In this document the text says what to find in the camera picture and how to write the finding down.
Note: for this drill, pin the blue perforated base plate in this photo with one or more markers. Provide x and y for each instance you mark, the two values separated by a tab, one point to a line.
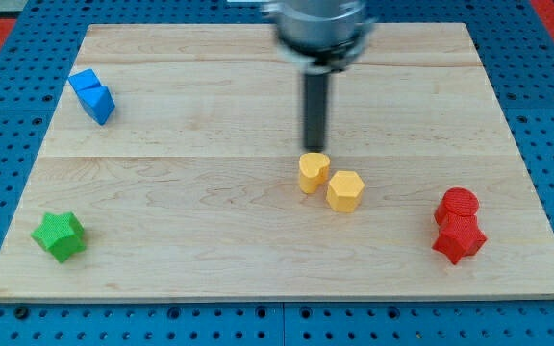
513	45

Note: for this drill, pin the red star block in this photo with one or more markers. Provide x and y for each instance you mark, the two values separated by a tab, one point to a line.
459	236

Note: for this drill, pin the yellow hexagon block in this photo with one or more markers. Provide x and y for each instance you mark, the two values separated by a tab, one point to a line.
345	191

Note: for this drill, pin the blue cube block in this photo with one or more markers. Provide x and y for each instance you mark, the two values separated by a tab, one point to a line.
83	80

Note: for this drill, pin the red circle block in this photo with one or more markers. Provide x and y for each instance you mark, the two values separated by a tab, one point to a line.
456	200

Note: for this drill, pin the yellow heart block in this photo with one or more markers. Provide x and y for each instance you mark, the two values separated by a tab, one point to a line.
313	171

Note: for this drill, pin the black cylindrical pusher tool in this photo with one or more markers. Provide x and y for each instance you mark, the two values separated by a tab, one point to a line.
315	105

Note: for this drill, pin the wooden board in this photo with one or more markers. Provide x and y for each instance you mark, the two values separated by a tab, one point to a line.
189	192

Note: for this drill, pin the green star block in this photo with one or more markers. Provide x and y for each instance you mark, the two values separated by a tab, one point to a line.
61	235

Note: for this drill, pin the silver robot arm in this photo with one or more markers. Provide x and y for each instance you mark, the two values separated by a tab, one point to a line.
320	36

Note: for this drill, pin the blue triangle block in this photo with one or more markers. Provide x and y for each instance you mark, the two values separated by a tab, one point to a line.
97	103

